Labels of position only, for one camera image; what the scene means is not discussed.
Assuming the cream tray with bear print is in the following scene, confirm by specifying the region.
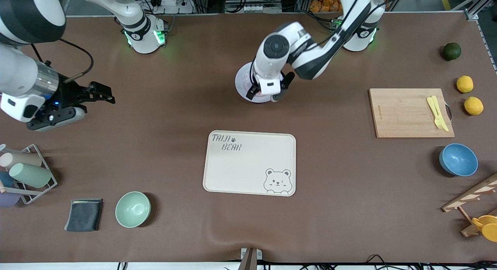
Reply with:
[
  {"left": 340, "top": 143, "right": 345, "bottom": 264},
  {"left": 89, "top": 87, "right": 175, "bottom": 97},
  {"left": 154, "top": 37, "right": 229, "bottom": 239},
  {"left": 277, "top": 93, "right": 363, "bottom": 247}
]
[{"left": 203, "top": 130, "right": 297, "bottom": 197}]

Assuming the blue bowl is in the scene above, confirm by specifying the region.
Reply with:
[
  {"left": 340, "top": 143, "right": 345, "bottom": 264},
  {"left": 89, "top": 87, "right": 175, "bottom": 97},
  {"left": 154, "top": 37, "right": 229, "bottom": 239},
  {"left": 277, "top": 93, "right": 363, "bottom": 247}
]
[{"left": 439, "top": 143, "right": 479, "bottom": 177}]

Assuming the pile of orange fruits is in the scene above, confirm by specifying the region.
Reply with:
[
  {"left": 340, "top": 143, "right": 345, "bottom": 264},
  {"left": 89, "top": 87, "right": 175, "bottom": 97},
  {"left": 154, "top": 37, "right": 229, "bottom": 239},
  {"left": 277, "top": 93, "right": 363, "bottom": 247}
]
[{"left": 309, "top": 0, "right": 346, "bottom": 13}]

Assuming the pale green bowl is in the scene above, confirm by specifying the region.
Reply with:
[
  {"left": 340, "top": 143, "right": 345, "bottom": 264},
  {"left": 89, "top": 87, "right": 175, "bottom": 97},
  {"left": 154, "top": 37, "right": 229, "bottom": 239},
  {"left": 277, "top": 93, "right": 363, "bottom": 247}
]
[{"left": 115, "top": 191, "right": 151, "bottom": 228}]

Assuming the wooden cutting board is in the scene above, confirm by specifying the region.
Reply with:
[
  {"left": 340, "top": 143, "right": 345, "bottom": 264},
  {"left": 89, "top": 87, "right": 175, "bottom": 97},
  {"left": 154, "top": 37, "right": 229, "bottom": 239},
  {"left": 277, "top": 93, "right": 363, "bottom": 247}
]
[{"left": 368, "top": 88, "right": 455, "bottom": 139}]

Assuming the white round plate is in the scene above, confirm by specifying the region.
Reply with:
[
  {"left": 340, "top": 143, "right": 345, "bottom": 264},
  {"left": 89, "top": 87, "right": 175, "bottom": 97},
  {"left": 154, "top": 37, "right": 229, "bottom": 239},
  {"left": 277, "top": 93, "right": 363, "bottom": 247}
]
[{"left": 235, "top": 62, "right": 284, "bottom": 104}]

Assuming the mint green cup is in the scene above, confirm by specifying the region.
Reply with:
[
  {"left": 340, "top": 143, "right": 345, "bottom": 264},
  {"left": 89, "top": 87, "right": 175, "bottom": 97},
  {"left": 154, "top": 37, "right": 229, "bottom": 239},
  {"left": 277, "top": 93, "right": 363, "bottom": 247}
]
[{"left": 9, "top": 163, "right": 52, "bottom": 189}]

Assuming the yellow mug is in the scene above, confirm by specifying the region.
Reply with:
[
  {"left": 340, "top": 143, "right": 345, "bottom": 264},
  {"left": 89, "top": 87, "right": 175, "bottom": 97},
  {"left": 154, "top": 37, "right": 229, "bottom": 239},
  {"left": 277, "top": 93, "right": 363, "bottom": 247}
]
[{"left": 471, "top": 215, "right": 497, "bottom": 242}]

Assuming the dark grey folded cloth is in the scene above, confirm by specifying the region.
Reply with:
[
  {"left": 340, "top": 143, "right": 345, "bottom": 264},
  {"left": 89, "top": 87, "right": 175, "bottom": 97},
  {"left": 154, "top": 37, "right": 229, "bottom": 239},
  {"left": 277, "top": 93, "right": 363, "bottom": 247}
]
[{"left": 64, "top": 199, "right": 104, "bottom": 232}]

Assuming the blue cup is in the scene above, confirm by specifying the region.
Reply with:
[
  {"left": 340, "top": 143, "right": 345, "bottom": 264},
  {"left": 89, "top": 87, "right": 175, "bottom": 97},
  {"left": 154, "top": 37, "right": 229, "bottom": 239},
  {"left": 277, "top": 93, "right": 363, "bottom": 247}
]
[{"left": 0, "top": 171, "right": 16, "bottom": 188}]

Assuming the purple cup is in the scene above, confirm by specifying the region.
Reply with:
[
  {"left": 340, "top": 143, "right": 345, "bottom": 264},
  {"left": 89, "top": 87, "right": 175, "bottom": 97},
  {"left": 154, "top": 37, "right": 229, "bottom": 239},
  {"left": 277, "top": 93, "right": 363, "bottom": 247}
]
[{"left": 0, "top": 192, "right": 21, "bottom": 208}]

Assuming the aluminium frame post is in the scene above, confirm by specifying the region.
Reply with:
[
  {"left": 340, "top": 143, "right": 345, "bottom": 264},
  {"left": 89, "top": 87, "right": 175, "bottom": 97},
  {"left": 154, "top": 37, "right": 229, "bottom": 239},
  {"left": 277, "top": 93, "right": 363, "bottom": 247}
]
[{"left": 464, "top": 0, "right": 497, "bottom": 21}]

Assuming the beige cup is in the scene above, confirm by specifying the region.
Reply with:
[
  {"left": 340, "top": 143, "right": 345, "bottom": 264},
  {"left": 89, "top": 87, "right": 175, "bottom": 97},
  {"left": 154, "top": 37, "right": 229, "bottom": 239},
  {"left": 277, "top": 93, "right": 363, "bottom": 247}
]
[{"left": 0, "top": 152, "right": 42, "bottom": 170}]

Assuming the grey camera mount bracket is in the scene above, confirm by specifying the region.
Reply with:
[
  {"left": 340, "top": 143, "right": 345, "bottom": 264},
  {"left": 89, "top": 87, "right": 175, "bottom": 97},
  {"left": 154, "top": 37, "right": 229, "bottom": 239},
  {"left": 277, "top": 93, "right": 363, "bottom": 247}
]
[{"left": 238, "top": 247, "right": 263, "bottom": 270}]

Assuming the yellow lemon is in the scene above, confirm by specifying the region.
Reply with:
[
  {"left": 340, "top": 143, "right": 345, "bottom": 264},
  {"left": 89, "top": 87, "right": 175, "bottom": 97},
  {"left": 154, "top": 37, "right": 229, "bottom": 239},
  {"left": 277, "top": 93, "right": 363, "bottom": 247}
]
[
  {"left": 456, "top": 75, "right": 474, "bottom": 93},
  {"left": 464, "top": 97, "right": 484, "bottom": 116}
]

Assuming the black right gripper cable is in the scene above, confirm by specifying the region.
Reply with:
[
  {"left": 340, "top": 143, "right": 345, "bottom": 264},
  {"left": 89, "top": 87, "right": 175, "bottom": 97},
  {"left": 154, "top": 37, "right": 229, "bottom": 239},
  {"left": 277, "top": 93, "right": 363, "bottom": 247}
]
[{"left": 31, "top": 38, "right": 94, "bottom": 83}]

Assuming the grey wire cup rack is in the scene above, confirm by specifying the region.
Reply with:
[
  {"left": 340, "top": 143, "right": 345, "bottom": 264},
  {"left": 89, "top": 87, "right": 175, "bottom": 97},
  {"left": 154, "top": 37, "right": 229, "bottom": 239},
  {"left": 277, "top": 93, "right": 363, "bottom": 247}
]
[{"left": 0, "top": 144, "right": 58, "bottom": 205}]

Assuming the dark green lime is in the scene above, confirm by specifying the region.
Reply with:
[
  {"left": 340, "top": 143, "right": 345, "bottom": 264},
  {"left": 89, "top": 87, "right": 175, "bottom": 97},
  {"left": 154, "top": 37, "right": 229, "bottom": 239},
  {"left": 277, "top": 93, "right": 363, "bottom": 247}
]
[{"left": 443, "top": 42, "right": 462, "bottom": 61}]

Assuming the white power strip with plugs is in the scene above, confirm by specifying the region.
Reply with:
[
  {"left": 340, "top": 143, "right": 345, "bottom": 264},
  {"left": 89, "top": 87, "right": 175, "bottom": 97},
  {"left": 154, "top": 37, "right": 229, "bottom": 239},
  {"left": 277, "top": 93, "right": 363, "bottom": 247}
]
[{"left": 151, "top": 0, "right": 195, "bottom": 14}]

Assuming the wooden drying rack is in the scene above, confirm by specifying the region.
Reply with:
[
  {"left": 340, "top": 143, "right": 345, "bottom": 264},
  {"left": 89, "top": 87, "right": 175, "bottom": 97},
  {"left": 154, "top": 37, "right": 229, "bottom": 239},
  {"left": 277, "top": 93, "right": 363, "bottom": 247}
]
[{"left": 442, "top": 173, "right": 497, "bottom": 237}]

